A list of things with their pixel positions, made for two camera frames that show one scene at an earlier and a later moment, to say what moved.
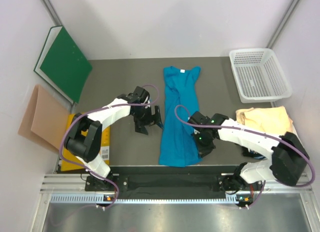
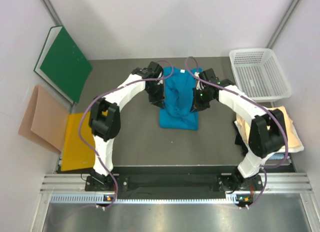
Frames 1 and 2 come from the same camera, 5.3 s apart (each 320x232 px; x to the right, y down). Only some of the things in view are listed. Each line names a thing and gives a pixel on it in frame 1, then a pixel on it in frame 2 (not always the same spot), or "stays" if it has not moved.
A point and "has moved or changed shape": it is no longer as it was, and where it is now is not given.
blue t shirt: (178, 147) has moved or changed shape
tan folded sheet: (45, 120) stays
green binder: (62, 65) stays
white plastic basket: (258, 76) stays
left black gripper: (139, 126) -> (158, 100)
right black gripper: (203, 151) -> (197, 106)
